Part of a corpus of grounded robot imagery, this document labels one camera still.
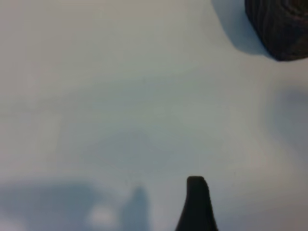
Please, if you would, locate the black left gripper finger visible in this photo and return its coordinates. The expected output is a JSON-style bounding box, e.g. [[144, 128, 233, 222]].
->
[[174, 176, 218, 231]]

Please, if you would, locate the dark brown wicker basket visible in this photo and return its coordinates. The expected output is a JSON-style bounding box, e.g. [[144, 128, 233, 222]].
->
[[244, 0, 308, 62]]

